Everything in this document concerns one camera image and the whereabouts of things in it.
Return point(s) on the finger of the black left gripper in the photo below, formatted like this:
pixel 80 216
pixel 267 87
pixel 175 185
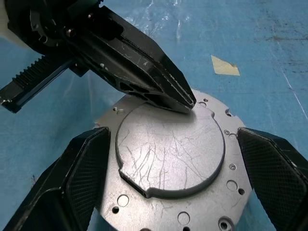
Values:
pixel 125 72
pixel 149 50

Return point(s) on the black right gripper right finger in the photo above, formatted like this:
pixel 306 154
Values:
pixel 276 178

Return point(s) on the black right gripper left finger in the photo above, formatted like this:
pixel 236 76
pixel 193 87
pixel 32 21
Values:
pixel 72 183

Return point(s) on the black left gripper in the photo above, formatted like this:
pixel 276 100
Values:
pixel 53 26

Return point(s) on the grey round motor lid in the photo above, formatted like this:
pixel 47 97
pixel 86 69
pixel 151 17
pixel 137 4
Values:
pixel 168 156

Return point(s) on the yellowish tape piece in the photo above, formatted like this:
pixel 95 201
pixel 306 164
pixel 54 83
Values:
pixel 223 67

